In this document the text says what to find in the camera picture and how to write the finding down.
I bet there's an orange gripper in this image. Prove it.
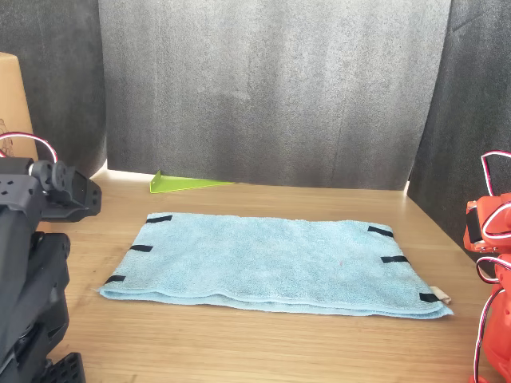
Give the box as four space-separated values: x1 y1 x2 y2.
464 192 511 255

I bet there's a light grey foam panel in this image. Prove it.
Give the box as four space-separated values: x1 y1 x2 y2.
97 0 454 192

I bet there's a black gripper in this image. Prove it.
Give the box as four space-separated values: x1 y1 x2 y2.
39 164 103 223

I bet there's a black arm servo cable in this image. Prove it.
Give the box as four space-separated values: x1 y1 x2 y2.
0 132 57 164

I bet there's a lime green plastic bracket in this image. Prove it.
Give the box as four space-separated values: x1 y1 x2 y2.
149 170 236 195

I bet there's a light blue towel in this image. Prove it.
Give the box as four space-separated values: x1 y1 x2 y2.
97 212 455 320

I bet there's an orange gripper servo cable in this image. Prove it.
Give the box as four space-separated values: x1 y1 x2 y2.
481 150 511 197

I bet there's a brown cardboard box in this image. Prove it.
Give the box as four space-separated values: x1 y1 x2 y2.
0 51 39 160

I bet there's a dark grey foam panel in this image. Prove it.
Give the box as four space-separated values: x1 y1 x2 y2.
0 0 108 179
406 0 511 264

